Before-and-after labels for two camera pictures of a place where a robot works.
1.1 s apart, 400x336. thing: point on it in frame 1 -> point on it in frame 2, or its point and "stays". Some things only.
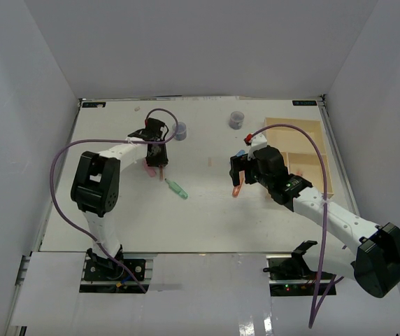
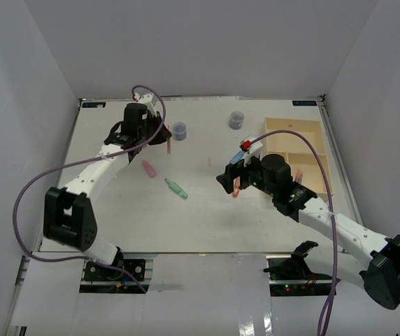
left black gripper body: [160, 157] -> [152, 123]
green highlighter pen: [177, 189] stays
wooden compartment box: [299, 151] stays
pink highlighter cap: [150, 171] stays
